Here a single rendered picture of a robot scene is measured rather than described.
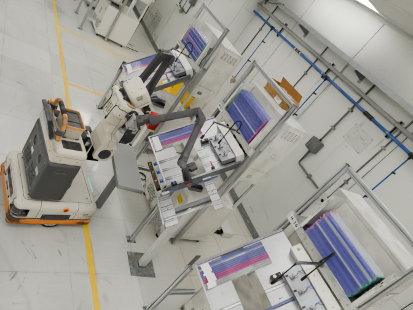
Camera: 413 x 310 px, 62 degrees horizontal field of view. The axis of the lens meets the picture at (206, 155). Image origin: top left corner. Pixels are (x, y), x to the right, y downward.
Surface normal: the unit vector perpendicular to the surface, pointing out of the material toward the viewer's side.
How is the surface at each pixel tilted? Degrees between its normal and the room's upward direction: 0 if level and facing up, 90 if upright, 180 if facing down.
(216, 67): 90
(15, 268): 0
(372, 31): 90
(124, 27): 90
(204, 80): 90
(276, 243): 45
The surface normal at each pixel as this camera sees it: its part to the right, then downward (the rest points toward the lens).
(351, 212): -0.74, -0.23
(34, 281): 0.58, -0.70
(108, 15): 0.34, 0.67
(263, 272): -0.11, -0.66
